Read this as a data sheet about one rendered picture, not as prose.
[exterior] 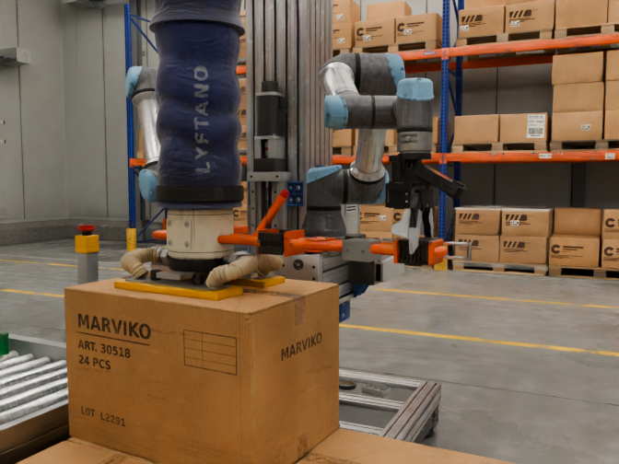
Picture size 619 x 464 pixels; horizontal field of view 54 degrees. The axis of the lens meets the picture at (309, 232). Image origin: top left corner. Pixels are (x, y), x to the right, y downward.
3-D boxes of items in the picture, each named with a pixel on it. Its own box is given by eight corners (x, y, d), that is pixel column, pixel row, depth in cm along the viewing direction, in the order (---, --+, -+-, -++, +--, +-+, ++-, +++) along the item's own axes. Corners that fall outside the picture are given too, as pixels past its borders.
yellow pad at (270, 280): (165, 278, 174) (165, 261, 173) (189, 273, 182) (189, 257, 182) (264, 289, 156) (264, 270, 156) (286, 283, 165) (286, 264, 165)
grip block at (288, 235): (255, 255, 146) (254, 230, 145) (277, 250, 154) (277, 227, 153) (285, 257, 141) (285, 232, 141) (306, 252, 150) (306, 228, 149)
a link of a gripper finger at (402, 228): (391, 253, 128) (397, 212, 131) (417, 254, 126) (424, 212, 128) (385, 249, 126) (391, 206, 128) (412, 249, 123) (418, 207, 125)
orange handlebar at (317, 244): (120, 239, 171) (120, 226, 171) (192, 231, 197) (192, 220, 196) (442, 262, 124) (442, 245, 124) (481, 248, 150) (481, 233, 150)
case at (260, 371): (68, 435, 162) (63, 287, 159) (173, 390, 197) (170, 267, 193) (254, 493, 132) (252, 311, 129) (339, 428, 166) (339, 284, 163)
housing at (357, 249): (341, 260, 136) (341, 239, 135) (354, 257, 141) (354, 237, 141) (369, 262, 132) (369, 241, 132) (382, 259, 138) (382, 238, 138)
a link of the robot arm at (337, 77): (313, 48, 175) (326, 90, 131) (352, 49, 176) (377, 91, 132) (312, 88, 180) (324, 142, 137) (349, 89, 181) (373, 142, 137)
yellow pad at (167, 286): (113, 288, 157) (112, 269, 157) (142, 283, 166) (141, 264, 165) (217, 302, 140) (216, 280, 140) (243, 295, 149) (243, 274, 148)
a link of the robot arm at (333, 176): (305, 204, 209) (305, 165, 208) (344, 204, 210) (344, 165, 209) (306, 206, 197) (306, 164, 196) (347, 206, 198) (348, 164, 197)
